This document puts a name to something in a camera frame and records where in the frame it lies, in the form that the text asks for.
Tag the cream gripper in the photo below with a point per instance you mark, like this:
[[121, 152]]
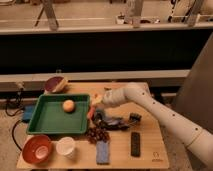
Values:
[[97, 100]]

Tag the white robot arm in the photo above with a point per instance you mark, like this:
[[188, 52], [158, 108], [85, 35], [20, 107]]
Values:
[[196, 139]]

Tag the metal cup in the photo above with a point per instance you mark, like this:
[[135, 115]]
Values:
[[98, 115]]

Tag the white cup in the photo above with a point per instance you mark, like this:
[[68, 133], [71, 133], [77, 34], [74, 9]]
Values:
[[66, 147]]

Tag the blue grey cloth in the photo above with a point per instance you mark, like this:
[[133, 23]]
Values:
[[114, 123]]

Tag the yellow round fruit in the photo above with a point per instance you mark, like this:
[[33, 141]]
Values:
[[68, 105]]

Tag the dark grape bunch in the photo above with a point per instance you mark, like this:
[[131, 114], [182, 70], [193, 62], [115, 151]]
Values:
[[95, 134]]

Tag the black binder clip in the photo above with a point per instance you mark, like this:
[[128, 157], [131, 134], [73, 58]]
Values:
[[134, 118]]

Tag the maroon bowl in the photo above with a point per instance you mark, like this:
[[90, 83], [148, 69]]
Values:
[[55, 84]]

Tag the blue sponge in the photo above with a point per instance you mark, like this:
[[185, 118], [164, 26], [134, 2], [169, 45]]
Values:
[[102, 152]]

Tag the green plastic tray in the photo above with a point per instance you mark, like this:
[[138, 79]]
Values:
[[49, 116]]

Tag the black remote control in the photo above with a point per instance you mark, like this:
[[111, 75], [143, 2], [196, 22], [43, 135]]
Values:
[[135, 144]]

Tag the blue power box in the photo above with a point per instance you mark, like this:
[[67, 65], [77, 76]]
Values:
[[27, 115]]

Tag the red bowl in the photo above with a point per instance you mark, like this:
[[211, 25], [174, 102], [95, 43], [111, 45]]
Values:
[[37, 149]]

